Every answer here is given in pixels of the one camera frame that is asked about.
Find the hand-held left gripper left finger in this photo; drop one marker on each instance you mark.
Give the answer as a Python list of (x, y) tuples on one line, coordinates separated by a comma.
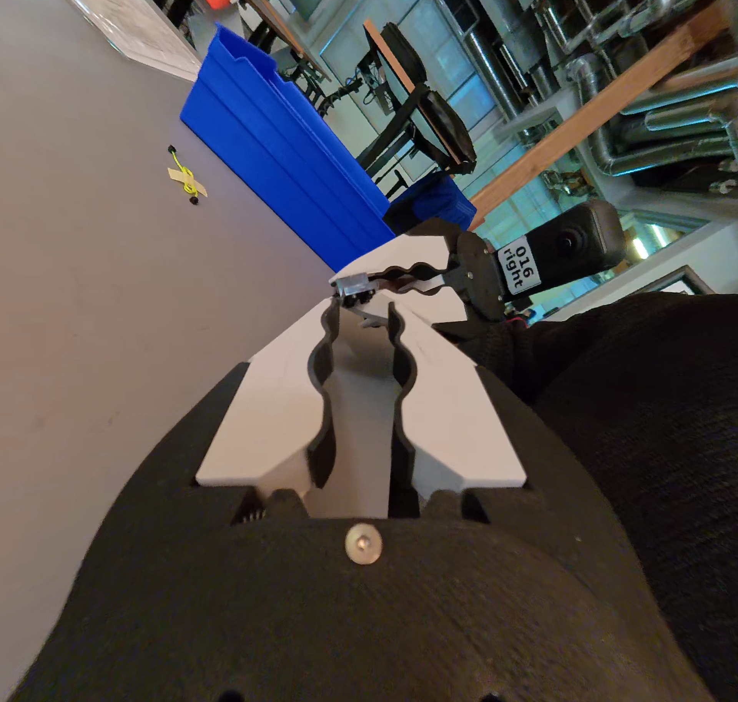
[(271, 402)]

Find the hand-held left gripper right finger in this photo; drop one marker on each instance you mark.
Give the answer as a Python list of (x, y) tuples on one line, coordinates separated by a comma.
[(455, 425)]

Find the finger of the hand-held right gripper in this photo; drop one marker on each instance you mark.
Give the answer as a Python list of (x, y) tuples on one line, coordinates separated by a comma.
[(403, 252), (438, 307)]

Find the small grey toy brick model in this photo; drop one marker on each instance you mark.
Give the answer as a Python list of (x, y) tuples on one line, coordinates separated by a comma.
[(353, 284)]

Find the person's right forearm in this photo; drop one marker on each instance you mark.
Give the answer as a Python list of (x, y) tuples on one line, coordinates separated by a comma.
[(519, 350)]

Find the small blue plastic container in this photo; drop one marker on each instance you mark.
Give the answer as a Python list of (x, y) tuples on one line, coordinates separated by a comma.
[(447, 203)]

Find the wooden beam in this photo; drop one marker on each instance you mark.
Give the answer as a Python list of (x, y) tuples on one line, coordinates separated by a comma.
[(576, 127)]

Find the black computer monitor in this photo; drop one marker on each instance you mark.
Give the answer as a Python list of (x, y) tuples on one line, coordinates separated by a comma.
[(449, 131), (406, 56)]

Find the large blue plastic bin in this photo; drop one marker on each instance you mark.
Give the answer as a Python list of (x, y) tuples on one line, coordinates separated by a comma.
[(271, 137)]

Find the wooden standing desk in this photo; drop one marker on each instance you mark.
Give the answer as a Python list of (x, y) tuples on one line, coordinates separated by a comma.
[(398, 74)]

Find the person's black knit sweater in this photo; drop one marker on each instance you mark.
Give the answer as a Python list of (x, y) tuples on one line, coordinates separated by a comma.
[(646, 483)]

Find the silver ventilation ducts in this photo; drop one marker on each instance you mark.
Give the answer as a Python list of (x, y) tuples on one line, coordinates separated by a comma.
[(634, 68)]

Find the long wooden table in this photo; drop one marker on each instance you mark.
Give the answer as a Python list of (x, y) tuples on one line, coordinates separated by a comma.
[(271, 16)]

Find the instruction sheet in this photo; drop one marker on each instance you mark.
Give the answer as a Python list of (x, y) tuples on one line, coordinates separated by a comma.
[(121, 16)]

